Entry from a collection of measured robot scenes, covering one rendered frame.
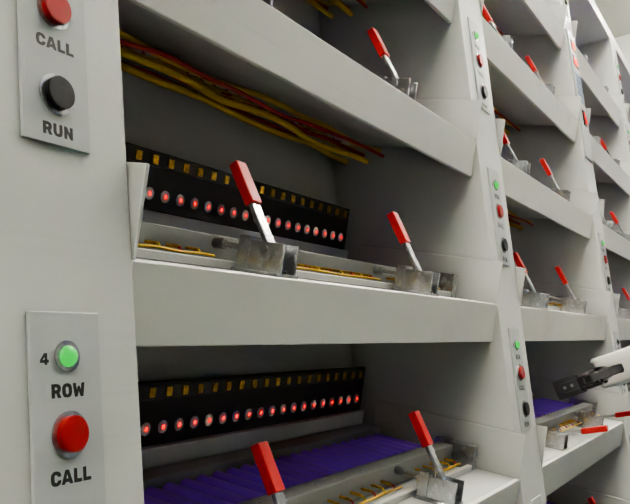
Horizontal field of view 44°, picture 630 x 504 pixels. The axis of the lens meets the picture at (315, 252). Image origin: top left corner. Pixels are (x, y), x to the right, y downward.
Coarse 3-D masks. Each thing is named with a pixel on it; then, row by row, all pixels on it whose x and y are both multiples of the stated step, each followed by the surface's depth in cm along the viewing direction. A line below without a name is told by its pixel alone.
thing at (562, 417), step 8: (568, 408) 138; (576, 408) 139; (584, 408) 143; (544, 416) 124; (552, 416) 125; (560, 416) 127; (568, 416) 132; (536, 424) 114; (544, 424) 118; (552, 424) 123; (560, 424) 126; (568, 424) 127; (576, 424) 130
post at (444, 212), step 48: (336, 48) 106; (432, 48) 99; (432, 96) 98; (480, 144) 96; (336, 192) 104; (384, 192) 100; (432, 192) 97; (480, 192) 94; (384, 240) 100; (432, 240) 96; (480, 240) 93; (384, 384) 98; (432, 384) 95; (480, 384) 92; (528, 384) 97; (528, 432) 94; (528, 480) 91
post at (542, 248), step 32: (544, 64) 163; (512, 128) 165; (544, 128) 161; (576, 160) 157; (544, 224) 159; (544, 256) 159; (576, 256) 156; (608, 320) 151; (544, 352) 157; (576, 352) 154; (608, 352) 151; (576, 480) 151; (608, 480) 149
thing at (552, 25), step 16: (496, 0) 148; (512, 0) 147; (528, 0) 139; (544, 0) 147; (496, 16) 156; (512, 16) 155; (528, 16) 154; (544, 16) 148; (560, 16) 161; (512, 32) 164; (528, 32) 163; (544, 32) 162; (560, 32) 159; (560, 48) 160
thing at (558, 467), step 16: (544, 384) 156; (560, 400) 154; (576, 400) 151; (592, 400) 151; (608, 400) 150; (624, 400) 148; (544, 432) 96; (608, 432) 135; (544, 448) 96; (576, 448) 113; (592, 448) 124; (608, 448) 136; (544, 464) 98; (560, 464) 105; (576, 464) 114; (592, 464) 125; (544, 480) 98; (560, 480) 106
